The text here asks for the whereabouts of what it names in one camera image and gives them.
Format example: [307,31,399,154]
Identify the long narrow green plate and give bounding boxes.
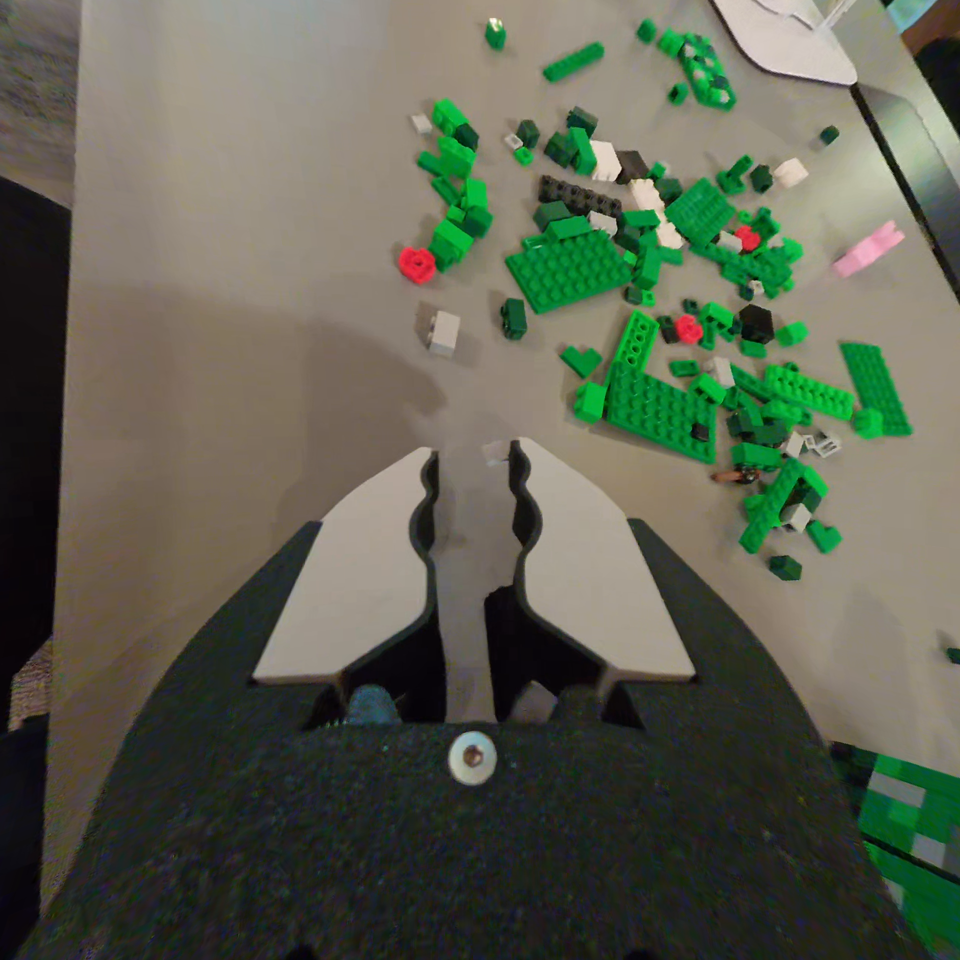
[541,40,606,84]

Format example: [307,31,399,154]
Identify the long black plate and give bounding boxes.
[537,174,624,219]

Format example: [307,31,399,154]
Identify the curved row of green bricks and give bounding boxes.
[415,96,497,276]

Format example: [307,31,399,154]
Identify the long white plate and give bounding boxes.
[627,177,684,251]

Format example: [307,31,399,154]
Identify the long green studded beam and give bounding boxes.
[764,364,857,422]

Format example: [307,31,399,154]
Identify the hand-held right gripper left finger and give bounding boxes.
[252,447,441,687]

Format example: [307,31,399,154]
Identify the grey desk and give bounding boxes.
[41,0,960,901]

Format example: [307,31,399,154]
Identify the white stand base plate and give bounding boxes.
[708,0,859,88]

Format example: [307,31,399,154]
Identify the clear white slope brick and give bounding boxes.
[415,306,462,358]

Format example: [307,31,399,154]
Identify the black desk cable cover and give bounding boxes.
[850,81,960,303]

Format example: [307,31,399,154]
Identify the pile of green bricks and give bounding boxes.
[513,105,916,557]

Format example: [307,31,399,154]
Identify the green mosaic plate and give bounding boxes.
[678,33,738,113]

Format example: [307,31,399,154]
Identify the green mosaic block build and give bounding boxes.
[828,741,960,955]

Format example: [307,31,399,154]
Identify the pink brick pig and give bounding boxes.
[830,219,907,281]

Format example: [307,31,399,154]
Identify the small heap of dark bricks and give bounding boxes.
[513,105,603,175]

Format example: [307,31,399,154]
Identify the green plate with holes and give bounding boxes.
[610,308,660,373]

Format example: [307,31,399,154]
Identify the large green studded plate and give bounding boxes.
[837,340,915,438]
[503,228,636,315]
[663,177,738,246]
[603,363,720,465]

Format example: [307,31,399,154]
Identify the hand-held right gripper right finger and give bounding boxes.
[484,437,697,715]

